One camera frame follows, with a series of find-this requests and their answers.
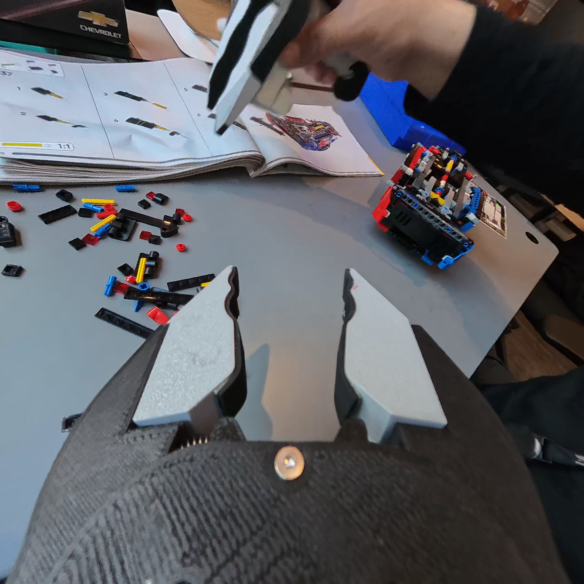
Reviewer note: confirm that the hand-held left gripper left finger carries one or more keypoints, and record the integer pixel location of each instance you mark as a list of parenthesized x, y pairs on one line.
[(196, 356)]

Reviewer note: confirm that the person's right forearm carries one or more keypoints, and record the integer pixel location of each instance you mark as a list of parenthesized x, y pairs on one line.
[(511, 91)]

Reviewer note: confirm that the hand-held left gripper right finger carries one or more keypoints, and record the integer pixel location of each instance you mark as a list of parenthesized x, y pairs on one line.
[(388, 365)]

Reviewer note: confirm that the black toy car set box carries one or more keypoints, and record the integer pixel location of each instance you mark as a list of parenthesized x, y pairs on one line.
[(91, 23)]

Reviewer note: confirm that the person's right hand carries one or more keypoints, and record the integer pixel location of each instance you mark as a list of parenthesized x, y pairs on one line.
[(392, 36)]

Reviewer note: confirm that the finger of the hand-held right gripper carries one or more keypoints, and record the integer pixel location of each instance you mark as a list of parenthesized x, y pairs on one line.
[(235, 98), (271, 32)]

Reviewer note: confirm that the red toy axle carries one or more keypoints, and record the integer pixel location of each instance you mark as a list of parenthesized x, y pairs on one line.
[(106, 213)]

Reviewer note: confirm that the person's lap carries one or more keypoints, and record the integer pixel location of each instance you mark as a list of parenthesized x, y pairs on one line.
[(547, 410)]

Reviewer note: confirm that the blue plastic bin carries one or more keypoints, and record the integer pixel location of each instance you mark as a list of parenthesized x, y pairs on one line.
[(388, 114)]

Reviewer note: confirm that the pile of small toy bricks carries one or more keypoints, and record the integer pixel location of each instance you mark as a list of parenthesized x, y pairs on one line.
[(57, 214)]

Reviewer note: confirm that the wooden document stand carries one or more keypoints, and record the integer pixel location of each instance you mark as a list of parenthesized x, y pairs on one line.
[(182, 27)]

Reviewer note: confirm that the small black toy connector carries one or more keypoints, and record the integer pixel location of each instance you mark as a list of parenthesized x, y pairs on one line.
[(169, 229)]

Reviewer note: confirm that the instruction booklet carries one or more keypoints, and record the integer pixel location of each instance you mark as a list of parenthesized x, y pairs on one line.
[(137, 137)]

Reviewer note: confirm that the partly built toy car model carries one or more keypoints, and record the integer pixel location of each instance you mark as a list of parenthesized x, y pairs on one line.
[(424, 223)]

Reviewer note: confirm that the shiny sticker sheet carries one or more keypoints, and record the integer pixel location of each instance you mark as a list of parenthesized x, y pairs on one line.
[(495, 214)]

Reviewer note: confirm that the long black toy plate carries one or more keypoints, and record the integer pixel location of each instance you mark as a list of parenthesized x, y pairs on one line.
[(70, 422)]

